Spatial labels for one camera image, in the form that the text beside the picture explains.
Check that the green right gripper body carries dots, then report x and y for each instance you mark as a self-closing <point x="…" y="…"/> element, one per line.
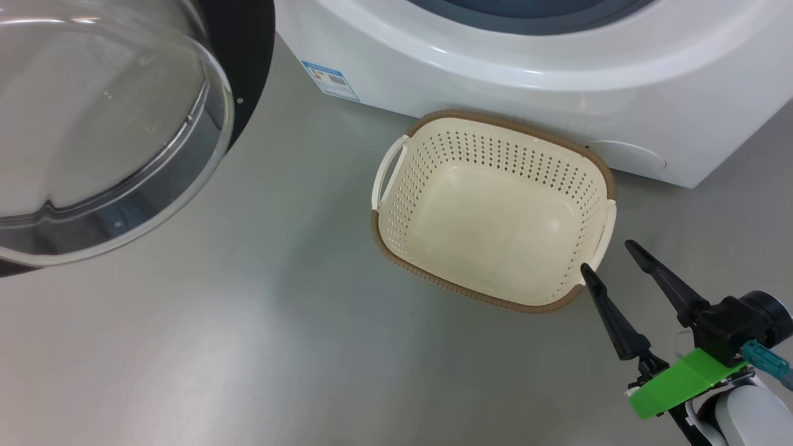
<point x="681" y="381"/>

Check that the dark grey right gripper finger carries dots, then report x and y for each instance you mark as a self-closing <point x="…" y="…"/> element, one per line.
<point x="613" y="322"/>
<point x="672" y="288"/>

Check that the black round glass washer door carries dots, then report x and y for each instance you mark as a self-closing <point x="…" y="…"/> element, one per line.
<point x="251" y="56"/>

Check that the white washing machine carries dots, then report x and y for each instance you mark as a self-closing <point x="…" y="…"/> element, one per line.
<point x="495" y="68"/>

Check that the grey rubber door seal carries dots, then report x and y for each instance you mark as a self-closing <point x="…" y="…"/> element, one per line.
<point x="526" y="18"/>

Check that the round filter cover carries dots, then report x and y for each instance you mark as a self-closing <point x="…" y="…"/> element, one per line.
<point x="629" y="160"/>

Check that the cream perforated laundry basket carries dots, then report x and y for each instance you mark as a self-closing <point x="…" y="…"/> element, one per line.
<point x="495" y="235"/>

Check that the blue energy label sticker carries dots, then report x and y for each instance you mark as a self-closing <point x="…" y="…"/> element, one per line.
<point x="330" y="80"/>

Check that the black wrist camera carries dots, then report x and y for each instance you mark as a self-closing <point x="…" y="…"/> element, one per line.
<point x="737" y="322"/>

